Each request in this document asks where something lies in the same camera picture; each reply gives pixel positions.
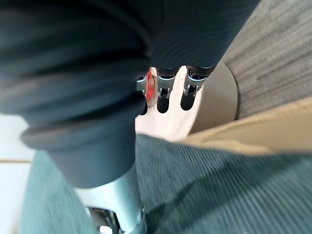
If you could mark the right robot hand black cloth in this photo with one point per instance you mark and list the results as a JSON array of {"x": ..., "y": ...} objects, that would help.
[{"x": 73, "y": 61}]

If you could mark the white cushion with red print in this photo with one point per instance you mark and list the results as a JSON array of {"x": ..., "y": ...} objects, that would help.
[{"x": 170, "y": 125}]

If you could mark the grey fabric sofa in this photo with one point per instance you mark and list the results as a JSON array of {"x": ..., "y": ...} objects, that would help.
[{"x": 280, "y": 61}]

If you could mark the tan fabric cushion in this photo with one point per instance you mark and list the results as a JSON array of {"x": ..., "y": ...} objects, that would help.
[{"x": 268, "y": 131}]

